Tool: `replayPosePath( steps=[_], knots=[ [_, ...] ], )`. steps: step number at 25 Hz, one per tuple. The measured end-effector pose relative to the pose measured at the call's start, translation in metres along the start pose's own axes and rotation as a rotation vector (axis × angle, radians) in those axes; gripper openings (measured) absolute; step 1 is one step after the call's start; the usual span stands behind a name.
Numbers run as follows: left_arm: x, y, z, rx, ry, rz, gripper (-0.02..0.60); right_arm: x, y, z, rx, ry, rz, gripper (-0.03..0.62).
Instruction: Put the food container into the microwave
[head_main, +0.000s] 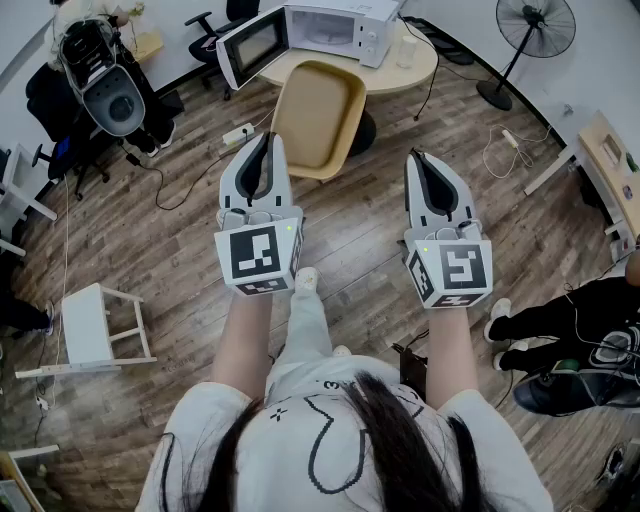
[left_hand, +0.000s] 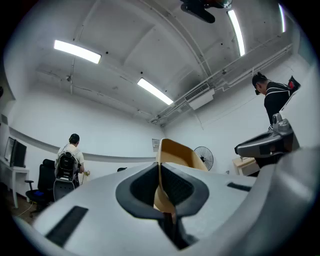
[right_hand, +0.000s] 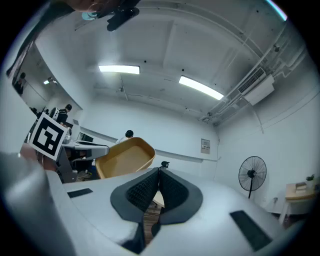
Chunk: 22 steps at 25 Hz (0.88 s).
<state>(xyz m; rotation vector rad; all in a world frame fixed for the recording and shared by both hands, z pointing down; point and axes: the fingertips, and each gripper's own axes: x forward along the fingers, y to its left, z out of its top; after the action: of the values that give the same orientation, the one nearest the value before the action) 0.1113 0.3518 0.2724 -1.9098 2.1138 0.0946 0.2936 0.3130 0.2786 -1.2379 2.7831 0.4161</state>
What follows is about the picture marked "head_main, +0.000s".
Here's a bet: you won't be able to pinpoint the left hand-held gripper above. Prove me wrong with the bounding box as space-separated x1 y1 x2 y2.
213 130 306 298

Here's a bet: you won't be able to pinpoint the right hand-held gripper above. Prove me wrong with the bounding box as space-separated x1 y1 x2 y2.
398 148 494 310

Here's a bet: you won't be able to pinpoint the yellow plastic bowl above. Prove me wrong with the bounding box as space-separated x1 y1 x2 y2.
269 59 368 182

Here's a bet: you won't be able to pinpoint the white microwave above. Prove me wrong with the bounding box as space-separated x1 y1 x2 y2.
215 0 402 92

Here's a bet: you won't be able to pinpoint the person's left forearm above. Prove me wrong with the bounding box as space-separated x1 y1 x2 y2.
209 291 277 404

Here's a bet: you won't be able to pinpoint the person's right forearm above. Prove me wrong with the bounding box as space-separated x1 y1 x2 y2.
423 303 482 412

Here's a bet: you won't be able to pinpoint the round wooden table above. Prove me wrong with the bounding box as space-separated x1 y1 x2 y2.
253 18 441 157

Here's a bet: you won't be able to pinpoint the black mesh office chair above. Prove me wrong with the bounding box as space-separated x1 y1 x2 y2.
184 0 262 102

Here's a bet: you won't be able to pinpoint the black floor mats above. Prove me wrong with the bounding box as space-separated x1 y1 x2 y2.
403 14 475 67

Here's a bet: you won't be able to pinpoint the white plastic cup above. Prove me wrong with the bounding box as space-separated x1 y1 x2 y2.
395 34 419 70

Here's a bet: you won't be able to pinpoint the person's grey trousers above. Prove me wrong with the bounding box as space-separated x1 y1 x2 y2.
263 283 352 404

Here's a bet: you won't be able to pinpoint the white grey device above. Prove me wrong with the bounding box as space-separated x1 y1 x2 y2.
57 18 147 138

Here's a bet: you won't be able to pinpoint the small wooden desk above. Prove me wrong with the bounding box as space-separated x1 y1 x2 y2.
130 28 166 65

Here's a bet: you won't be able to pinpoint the wooden desk with white legs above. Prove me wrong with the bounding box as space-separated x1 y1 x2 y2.
523 110 640 252

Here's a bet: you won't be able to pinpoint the black box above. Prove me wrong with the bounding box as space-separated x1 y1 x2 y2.
391 341 430 402

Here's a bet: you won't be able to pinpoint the black standing fan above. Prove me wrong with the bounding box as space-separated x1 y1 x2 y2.
475 0 578 113

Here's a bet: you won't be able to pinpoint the white stool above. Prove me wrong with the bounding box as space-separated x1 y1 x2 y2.
14 282 158 380

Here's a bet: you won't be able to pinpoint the person's white printed shirt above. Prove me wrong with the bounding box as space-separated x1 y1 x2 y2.
134 353 556 512

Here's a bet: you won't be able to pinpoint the white cable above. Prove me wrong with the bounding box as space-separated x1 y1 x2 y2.
481 123 553 181

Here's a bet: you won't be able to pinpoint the black floor cable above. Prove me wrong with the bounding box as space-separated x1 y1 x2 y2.
119 142 227 212

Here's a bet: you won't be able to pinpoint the thin black wire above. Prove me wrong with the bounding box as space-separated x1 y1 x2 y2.
398 13 442 123

